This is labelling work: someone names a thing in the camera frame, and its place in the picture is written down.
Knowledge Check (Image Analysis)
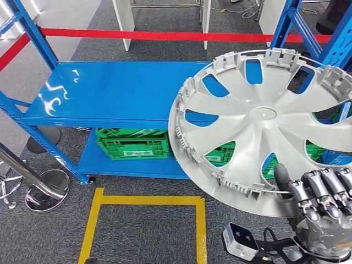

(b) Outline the dark stanchion post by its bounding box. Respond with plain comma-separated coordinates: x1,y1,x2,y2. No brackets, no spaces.
26,125,62,154

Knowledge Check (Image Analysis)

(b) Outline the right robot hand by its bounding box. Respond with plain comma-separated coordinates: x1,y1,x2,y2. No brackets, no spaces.
273,162,352,260

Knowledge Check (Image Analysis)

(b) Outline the long red barrier belt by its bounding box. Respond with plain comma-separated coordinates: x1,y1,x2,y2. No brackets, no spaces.
41,27,332,45

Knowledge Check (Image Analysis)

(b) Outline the grey plastic wheel hubcap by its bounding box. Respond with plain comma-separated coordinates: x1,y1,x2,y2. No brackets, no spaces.
168,47,352,219

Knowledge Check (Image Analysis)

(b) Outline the open green plastic crate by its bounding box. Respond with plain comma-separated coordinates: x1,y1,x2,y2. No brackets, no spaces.
305,103,352,163

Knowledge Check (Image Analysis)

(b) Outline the white desk panel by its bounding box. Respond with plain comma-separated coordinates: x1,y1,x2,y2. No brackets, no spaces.
258,0,288,37

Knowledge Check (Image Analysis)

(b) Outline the white desk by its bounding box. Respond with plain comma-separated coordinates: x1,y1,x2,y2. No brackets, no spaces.
111,0,212,52

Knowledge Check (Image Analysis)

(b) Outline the black office chair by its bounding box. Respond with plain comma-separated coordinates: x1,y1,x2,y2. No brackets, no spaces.
316,0,346,36

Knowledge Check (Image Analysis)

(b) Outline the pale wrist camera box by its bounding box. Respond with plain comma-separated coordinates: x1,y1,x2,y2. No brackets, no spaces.
221,223,259,262

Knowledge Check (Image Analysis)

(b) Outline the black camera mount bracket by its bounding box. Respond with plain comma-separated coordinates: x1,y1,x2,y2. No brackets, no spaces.
256,227,313,264

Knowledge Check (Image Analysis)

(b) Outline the blue metal shelf rack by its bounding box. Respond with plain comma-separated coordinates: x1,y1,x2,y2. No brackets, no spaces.
0,0,352,185

